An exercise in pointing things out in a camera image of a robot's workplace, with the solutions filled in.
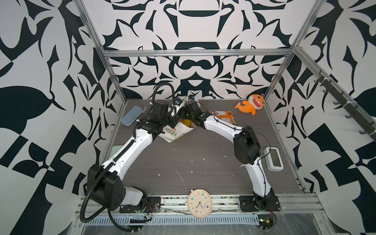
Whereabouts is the yellow snack packet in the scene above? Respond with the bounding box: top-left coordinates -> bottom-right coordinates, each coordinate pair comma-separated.
180,119 -> 195,128

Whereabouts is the white green paper bag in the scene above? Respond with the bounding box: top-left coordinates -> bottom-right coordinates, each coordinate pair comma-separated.
159,95 -> 197,143

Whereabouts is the orange snack packet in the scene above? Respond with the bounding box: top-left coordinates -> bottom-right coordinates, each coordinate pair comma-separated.
213,110 -> 236,125

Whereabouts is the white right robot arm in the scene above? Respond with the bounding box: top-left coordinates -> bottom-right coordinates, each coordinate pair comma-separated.
178,108 -> 276,211

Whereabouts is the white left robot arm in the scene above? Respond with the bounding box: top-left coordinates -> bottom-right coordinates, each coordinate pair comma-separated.
79,84 -> 177,223

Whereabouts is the light green tray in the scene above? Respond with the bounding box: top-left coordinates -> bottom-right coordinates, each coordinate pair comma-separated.
109,146 -> 122,158

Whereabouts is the orange shark plush toy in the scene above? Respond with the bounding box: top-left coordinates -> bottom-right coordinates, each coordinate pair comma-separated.
235,94 -> 265,115

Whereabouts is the round wooden clock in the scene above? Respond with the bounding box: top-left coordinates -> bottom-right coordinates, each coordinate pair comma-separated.
187,189 -> 213,218

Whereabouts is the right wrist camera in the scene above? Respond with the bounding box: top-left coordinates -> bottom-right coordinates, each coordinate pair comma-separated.
185,99 -> 201,113

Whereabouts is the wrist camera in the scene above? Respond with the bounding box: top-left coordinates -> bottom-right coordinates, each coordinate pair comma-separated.
174,97 -> 187,108
185,99 -> 201,113

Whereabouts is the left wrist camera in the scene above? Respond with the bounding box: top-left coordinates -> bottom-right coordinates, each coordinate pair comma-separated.
174,97 -> 187,108

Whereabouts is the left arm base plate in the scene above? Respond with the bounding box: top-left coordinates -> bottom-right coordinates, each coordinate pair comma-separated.
119,196 -> 161,213

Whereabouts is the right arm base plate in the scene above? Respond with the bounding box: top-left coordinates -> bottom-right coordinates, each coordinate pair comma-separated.
239,192 -> 281,212

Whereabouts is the wall hook rail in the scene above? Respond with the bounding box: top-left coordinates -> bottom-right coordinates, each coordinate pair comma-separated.
314,70 -> 376,142

